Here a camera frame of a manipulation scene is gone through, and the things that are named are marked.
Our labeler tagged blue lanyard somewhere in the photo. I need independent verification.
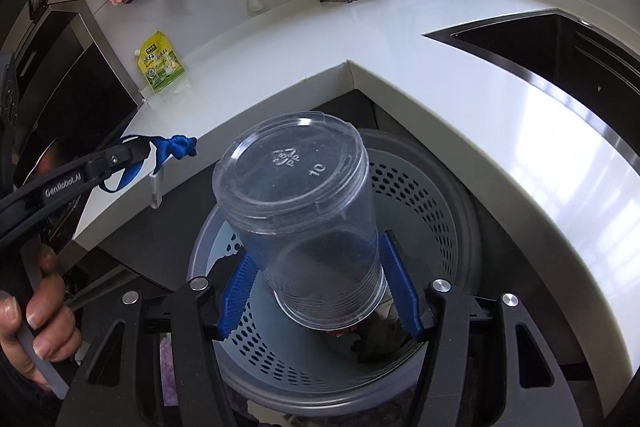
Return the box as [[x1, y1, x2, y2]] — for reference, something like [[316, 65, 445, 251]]
[[97, 134, 198, 210]]

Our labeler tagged black integrated stove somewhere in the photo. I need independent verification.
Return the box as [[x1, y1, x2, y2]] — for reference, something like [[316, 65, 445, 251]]
[[0, 0, 141, 208]]

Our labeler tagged grey perforated trash bin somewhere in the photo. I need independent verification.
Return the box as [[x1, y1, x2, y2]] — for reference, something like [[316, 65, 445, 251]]
[[186, 127, 484, 409]]

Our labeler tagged black sink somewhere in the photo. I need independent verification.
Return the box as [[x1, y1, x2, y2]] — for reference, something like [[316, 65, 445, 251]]
[[422, 9, 640, 142]]

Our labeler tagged yellow seasoning pouch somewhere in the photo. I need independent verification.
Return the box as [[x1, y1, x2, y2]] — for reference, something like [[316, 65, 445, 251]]
[[134, 31, 187, 94]]

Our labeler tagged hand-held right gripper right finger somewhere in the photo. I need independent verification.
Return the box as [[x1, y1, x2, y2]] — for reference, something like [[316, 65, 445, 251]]
[[379, 231, 583, 427]]

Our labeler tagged purple patterned floor cloth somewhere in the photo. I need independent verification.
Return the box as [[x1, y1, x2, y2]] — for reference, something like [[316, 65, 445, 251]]
[[159, 337, 180, 408]]

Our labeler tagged clear plastic cup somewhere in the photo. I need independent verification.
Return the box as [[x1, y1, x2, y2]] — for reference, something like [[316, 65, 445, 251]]
[[211, 110, 388, 327]]

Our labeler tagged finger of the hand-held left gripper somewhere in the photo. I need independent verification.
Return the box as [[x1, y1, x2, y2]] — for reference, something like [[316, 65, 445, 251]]
[[99, 156, 147, 188], [86, 138, 153, 176]]

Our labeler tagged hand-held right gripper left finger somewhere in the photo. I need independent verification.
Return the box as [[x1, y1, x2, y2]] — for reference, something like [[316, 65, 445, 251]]
[[64, 251, 259, 427]]

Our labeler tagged person's left hand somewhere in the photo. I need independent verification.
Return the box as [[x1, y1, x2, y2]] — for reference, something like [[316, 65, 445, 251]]
[[0, 243, 83, 389]]

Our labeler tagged brown wok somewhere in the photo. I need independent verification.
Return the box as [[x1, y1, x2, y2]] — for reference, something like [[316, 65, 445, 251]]
[[12, 142, 66, 188]]

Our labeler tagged black cloth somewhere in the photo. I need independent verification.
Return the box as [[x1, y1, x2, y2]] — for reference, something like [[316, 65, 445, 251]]
[[350, 302, 418, 363]]

